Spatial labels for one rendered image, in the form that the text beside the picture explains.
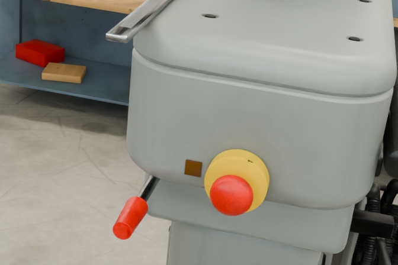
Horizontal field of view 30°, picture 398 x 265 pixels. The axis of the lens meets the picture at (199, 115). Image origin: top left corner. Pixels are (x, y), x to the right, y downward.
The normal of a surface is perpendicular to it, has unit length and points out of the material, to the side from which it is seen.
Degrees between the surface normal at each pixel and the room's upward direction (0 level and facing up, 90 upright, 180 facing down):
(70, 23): 90
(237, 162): 90
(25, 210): 0
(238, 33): 0
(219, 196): 89
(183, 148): 90
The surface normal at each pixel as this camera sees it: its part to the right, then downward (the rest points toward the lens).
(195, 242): -0.49, 0.30
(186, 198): -0.22, 0.36
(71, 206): 0.10, -0.91
